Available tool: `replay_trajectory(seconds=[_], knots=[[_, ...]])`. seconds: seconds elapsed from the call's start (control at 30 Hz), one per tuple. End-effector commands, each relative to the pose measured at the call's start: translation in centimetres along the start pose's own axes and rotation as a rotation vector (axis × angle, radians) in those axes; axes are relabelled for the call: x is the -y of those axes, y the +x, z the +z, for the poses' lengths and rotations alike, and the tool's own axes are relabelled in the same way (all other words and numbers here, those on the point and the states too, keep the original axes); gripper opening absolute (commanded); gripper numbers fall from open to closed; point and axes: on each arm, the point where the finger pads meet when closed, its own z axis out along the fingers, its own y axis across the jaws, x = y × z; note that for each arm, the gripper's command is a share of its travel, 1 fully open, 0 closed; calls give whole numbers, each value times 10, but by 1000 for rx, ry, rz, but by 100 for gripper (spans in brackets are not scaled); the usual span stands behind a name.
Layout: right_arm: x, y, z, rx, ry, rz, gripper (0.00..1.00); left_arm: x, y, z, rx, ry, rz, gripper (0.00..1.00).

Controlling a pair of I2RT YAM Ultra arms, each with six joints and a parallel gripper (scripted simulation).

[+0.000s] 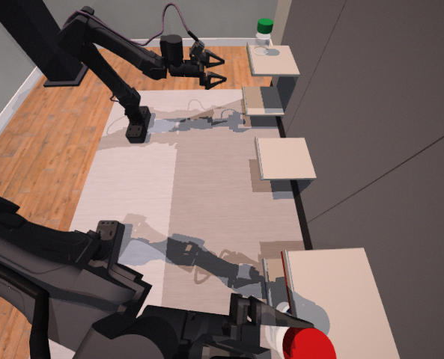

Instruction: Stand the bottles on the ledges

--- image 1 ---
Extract clear bottle with green cap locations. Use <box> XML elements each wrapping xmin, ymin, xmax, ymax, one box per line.
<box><xmin>254</xmin><ymin>19</ymin><xmax>273</xmax><ymax>56</ymax></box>

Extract white bottle with red cap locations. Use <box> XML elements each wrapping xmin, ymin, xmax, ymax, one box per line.
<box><xmin>265</xmin><ymin>325</ymin><xmax>337</xmax><ymax>359</ymax></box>

